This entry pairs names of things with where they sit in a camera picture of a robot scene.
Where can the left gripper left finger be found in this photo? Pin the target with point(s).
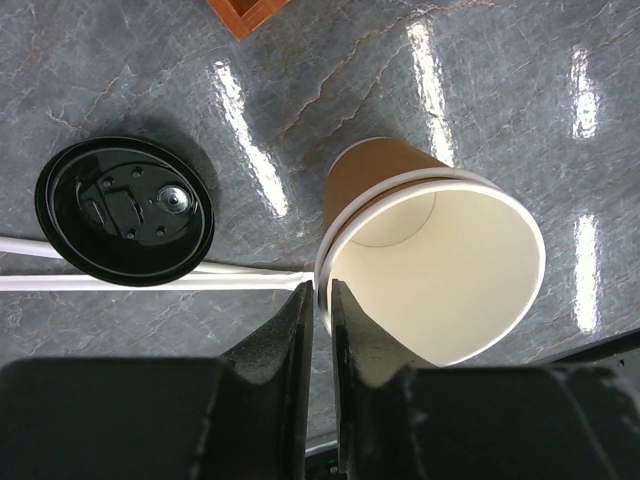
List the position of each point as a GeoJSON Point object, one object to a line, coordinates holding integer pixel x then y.
{"type": "Point", "coordinates": [241, 415]}

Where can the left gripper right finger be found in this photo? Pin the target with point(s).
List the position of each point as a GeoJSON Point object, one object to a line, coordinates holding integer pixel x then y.
{"type": "Point", "coordinates": [575, 416]}

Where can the brown paper cup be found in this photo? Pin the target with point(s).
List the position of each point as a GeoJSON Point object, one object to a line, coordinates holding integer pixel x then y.
{"type": "Point", "coordinates": [370, 168]}
{"type": "Point", "coordinates": [448, 267]}

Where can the black plastic cup lid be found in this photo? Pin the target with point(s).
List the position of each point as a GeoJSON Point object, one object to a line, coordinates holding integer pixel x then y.
{"type": "Point", "coordinates": [125, 210]}

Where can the orange compartment tray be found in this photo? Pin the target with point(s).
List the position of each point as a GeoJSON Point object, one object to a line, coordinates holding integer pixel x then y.
{"type": "Point", "coordinates": [243, 17]}

